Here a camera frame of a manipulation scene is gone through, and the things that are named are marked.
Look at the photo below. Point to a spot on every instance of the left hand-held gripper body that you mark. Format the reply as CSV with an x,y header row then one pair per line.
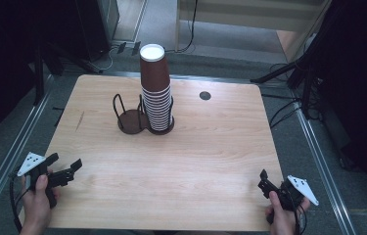
x,y
60,178

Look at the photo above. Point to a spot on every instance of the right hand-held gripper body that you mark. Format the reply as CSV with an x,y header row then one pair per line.
x,y
287,196

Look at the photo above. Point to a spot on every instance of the stack of brown paper cups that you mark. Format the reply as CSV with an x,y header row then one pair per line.
x,y
155,75

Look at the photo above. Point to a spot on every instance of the person's right hand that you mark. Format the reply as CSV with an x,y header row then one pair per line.
x,y
284,222

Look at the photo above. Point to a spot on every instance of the person's left hand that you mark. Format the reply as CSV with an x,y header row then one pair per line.
x,y
37,209

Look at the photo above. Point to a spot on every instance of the black metal stand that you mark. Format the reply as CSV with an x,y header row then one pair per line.
x,y
39,81

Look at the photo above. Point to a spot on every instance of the dark round table grommet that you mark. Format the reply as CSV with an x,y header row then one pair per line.
x,y
205,95

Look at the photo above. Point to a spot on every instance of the black tripod stand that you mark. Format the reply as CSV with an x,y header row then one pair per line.
x,y
282,70

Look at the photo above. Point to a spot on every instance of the black cabinet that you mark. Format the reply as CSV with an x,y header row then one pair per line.
x,y
93,26

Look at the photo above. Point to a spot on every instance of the metal floor rail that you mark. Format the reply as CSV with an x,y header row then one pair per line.
x,y
321,163
18,143

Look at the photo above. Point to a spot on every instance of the dark floor bracket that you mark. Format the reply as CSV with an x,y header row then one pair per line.
x,y
136,48
121,47

